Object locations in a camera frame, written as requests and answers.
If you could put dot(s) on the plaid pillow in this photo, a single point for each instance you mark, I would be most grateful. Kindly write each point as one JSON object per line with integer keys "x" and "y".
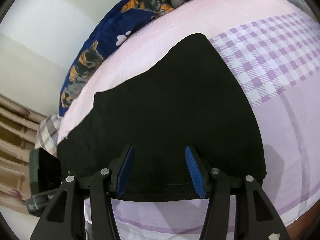
{"x": 47, "y": 134}

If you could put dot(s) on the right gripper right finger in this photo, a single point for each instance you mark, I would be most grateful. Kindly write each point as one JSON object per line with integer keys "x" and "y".
{"x": 199, "y": 174}

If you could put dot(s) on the pink purple bed sheet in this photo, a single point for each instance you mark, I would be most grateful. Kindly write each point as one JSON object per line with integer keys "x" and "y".
{"x": 272, "y": 49}

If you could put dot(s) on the black pants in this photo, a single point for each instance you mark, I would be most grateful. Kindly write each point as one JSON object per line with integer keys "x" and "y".
{"x": 188, "y": 98}

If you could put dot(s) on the blue dog print blanket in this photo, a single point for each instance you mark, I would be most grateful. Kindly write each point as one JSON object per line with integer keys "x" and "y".
{"x": 124, "y": 19}

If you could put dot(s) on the beige curtain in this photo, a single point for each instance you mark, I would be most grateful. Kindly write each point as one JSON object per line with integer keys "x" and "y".
{"x": 19, "y": 126}

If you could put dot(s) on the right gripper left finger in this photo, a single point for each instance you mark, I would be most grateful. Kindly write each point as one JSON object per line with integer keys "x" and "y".
{"x": 121, "y": 168}

